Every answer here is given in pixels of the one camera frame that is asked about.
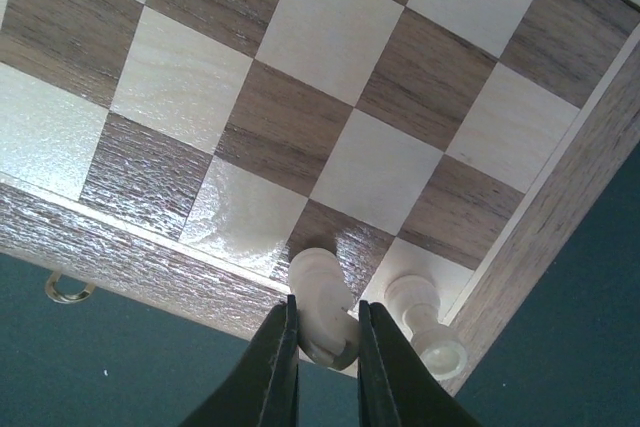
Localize cream chess knight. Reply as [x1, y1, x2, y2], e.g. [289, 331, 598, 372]
[288, 248, 360, 371]

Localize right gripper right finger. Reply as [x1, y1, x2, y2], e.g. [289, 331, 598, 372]
[358, 300, 479, 427]

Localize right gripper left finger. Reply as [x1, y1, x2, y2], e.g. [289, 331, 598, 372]
[181, 295, 299, 427]

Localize wooden chessboard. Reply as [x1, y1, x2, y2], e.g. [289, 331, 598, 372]
[1, 0, 639, 392]

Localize cream chess rook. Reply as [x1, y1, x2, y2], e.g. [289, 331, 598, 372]
[384, 274, 468, 381]

